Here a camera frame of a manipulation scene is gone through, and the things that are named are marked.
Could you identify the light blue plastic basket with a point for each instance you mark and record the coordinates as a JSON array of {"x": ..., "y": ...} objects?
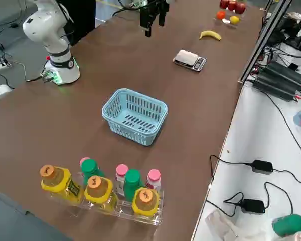
[{"x": 115, "y": 108}]

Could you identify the green plastic bottle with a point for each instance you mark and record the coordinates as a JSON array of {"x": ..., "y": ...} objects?
[{"x": 291, "y": 224}]

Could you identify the aluminium frame post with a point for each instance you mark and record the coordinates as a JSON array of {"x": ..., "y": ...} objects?
[{"x": 263, "y": 42}]

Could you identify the yellow round fruit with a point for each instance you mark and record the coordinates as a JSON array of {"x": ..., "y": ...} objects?
[{"x": 234, "y": 19}]

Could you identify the clear acrylic bottle rack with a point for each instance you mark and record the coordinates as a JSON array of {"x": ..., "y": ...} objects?
[{"x": 150, "y": 221}]

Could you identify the black finned power supply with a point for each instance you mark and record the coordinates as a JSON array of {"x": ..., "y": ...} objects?
[{"x": 278, "y": 80}]

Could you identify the red apple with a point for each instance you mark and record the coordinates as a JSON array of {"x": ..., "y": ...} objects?
[
  {"x": 240, "y": 8},
  {"x": 232, "y": 5},
  {"x": 223, "y": 3}
]

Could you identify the green cap bottle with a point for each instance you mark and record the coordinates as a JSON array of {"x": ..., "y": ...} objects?
[
  {"x": 133, "y": 179},
  {"x": 89, "y": 167}
]

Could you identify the pink cap bottle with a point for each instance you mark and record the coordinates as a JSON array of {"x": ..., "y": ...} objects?
[
  {"x": 83, "y": 160},
  {"x": 154, "y": 175},
  {"x": 121, "y": 170}
]

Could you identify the white box yellow label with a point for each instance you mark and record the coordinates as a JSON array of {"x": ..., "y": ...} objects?
[{"x": 0, "y": 94}]

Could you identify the yellow bottle orange cap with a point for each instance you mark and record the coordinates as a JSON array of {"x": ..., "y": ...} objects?
[
  {"x": 97, "y": 194},
  {"x": 144, "y": 206},
  {"x": 65, "y": 185}
]

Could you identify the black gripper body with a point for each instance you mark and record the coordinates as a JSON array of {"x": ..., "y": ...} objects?
[{"x": 154, "y": 5}]

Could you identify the orange round fruit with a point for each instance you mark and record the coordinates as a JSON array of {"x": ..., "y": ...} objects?
[{"x": 221, "y": 15}]

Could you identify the black power adapter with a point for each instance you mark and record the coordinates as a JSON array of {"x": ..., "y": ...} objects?
[
  {"x": 262, "y": 166},
  {"x": 252, "y": 206}
]

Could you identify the white plastic packet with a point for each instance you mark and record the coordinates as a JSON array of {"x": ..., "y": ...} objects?
[{"x": 220, "y": 226}]

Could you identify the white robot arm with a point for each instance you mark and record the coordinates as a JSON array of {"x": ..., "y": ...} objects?
[{"x": 52, "y": 27}]

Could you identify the yellow banana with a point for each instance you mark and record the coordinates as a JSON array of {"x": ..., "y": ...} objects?
[{"x": 212, "y": 34}]

